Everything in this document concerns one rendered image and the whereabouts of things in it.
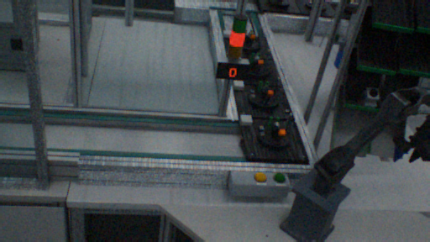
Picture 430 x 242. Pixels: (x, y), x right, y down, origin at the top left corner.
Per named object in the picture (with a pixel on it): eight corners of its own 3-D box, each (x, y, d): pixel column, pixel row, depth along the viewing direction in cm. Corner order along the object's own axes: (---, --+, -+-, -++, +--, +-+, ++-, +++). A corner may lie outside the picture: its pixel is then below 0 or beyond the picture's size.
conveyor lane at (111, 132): (302, 181, 187) (308, 162, 181) (81, 172, 174) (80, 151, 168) (287, 134, 209) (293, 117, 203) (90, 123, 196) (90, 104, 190)
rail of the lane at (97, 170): (318, 192, 183) (326, 172, 176) (78, 184, 169) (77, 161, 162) (315, 182, 187) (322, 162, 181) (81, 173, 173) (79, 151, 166)
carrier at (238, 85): (294, 123, 202) (301, 98, 194) (238, 119, 198) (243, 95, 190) (282, 91, 221) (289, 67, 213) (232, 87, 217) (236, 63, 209)
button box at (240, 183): (286, 197, 173) (291, 186, 169) (229, 196, 169) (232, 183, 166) (283, 184, 178) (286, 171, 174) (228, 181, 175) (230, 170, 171)
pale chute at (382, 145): (398, 159, 186) (402, 159, 181) (364, 154, 186) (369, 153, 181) (405, 89, 190) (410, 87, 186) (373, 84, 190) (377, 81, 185)
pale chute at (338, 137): (362, 157, 183) (366, 156, 179) (328, 152, 183) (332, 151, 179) (370, 86, 188) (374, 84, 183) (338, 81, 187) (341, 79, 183)
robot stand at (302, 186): (313, 252, 160) (330, 213, 148) (278, 228, 166) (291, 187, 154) (334, 228, 169) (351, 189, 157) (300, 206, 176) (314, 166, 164)
